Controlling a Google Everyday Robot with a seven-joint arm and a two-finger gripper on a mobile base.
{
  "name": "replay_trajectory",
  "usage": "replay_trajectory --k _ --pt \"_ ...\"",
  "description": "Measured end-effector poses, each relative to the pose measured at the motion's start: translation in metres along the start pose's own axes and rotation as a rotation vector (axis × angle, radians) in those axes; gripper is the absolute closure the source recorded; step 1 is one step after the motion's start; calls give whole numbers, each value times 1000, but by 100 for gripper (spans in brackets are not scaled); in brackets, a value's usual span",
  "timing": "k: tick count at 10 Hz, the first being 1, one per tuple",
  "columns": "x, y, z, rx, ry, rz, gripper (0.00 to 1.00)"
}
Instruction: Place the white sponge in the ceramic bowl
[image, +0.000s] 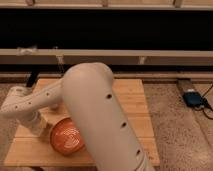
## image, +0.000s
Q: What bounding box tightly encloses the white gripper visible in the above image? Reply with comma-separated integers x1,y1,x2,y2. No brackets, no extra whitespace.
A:
20,111,47,136

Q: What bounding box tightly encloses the wooden shelf rail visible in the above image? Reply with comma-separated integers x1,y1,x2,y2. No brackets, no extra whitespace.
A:
0,48,213,66

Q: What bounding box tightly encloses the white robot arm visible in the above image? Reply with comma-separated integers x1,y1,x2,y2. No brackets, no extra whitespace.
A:
0,63,155,171

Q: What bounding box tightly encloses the blue device on floor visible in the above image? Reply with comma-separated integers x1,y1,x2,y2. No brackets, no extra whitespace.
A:
183,89,204,107

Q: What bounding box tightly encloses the black cable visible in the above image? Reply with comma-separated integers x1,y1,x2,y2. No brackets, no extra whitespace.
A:
194,83,213,120

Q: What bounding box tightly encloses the wooden table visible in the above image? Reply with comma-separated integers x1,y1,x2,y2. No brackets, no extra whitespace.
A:
4,79,160,167

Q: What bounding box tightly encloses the orange ceramic bowl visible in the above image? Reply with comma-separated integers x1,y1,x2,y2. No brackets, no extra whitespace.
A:
50,118,84,155

